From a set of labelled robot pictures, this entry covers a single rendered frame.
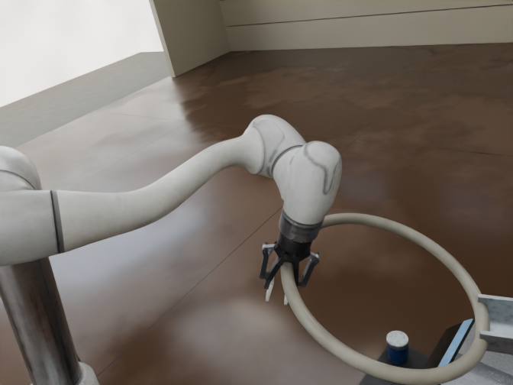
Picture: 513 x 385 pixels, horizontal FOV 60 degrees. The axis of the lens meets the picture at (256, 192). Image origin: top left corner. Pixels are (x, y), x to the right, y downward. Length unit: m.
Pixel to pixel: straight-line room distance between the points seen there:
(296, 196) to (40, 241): 0.45
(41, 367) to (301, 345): 1.69
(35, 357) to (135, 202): 0.45
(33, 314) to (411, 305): 2.10
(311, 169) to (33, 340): 0.65
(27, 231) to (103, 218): 0.11
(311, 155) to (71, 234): 0.43
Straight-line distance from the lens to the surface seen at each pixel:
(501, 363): 1.45
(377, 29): 7.85
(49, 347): 1.05
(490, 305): 1.19
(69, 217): 0.72
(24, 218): 0.71
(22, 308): 0.99
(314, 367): 2.44
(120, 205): 0.74
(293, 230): 0.92
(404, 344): 2.32
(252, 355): 2.55
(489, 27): 7.33
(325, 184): 0.85
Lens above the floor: 1.91
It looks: 29 degrees down
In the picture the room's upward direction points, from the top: 13 degrees counter-clockwise
